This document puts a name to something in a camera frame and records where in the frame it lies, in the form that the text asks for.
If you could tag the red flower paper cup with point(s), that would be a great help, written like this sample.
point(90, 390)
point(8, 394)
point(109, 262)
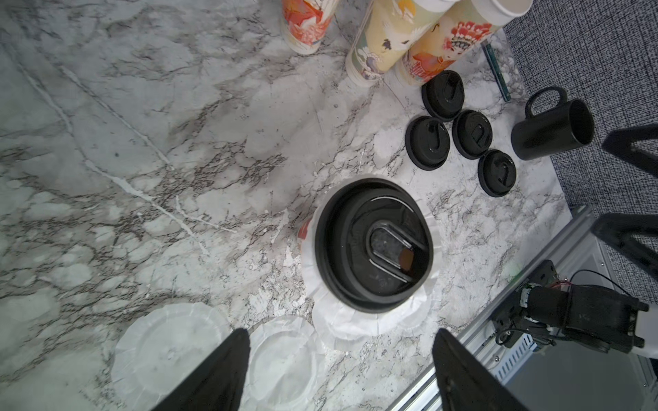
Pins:
point(463, 27)

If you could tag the black mug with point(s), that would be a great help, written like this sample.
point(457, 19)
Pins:
point(567, 126)

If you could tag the black cup lid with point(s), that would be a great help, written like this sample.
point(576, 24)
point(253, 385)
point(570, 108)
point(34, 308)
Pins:
point(472, 134)
point(497, 173)
point(427, 142)
point(372, 245)
point(443, 96)

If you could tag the red patterned paper cup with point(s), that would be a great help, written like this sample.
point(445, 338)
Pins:
point(307, 232)

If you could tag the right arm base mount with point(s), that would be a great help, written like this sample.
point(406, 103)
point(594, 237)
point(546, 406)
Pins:
point(511, 319)

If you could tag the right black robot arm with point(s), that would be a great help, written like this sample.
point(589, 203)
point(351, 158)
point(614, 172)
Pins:
point(595, 316)

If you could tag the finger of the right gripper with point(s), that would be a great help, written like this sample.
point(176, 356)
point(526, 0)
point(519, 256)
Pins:
point(621, 142)
point(619, 230)

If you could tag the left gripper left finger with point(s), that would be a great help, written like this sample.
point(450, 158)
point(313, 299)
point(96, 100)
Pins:
point(218, 382)

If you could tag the back left paper cup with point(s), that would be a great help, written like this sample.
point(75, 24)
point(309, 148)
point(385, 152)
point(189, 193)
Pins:
point(305, 22)

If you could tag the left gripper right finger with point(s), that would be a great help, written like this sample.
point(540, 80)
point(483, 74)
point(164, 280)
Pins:
point(463, 382)

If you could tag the yellow patterned paper cup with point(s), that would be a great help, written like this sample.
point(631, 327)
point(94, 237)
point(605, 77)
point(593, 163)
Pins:
point(389, 29)

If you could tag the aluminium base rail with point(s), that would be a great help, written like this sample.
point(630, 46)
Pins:
point(564, 374)

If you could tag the green handled fork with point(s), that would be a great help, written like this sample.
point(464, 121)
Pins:
point(492, 60)

